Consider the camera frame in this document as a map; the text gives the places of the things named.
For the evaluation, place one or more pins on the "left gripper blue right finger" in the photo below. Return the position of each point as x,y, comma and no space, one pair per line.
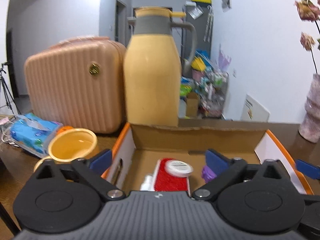
227,171

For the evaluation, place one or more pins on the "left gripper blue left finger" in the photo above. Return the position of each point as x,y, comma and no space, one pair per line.
89,172

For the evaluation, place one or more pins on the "yellow mug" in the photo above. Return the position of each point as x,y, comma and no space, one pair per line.
71,144

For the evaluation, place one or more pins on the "yellow thermos jug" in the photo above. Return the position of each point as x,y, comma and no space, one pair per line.
153,68

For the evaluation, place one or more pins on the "blue tissue pack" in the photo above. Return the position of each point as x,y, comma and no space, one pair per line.
33,134

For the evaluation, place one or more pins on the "wire storage cart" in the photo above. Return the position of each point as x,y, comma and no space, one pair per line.
213,93

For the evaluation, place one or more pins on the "purple scalloped lid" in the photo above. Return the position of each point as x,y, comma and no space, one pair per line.
207,174

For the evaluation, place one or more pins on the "pink textured vase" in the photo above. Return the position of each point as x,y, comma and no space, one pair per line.
309,128

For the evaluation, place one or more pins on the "pink ribbed suitcase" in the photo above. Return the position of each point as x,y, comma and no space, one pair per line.
79,82

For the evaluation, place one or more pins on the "grey refrigerator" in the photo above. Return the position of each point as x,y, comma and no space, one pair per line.
200,15

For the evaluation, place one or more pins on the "yellow watering can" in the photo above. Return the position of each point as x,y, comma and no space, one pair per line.
198,64

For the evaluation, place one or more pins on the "red white lint brush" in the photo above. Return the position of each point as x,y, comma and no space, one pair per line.
161,181

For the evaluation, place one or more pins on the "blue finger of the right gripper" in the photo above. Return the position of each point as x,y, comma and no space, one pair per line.
308,169

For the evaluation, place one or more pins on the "yellow black box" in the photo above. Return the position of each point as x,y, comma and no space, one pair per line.
202,1

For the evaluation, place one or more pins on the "black camera tripod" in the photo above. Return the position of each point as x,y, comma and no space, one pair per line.
9,99

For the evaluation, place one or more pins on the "dried pink roses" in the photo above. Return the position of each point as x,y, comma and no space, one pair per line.
308,12

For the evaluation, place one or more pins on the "red cardboard box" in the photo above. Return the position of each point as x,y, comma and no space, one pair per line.
138,149

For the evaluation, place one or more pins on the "small white round disc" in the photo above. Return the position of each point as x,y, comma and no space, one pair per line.
178,168

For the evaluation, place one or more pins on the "wall picture frame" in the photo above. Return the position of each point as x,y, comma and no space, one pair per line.
226,5

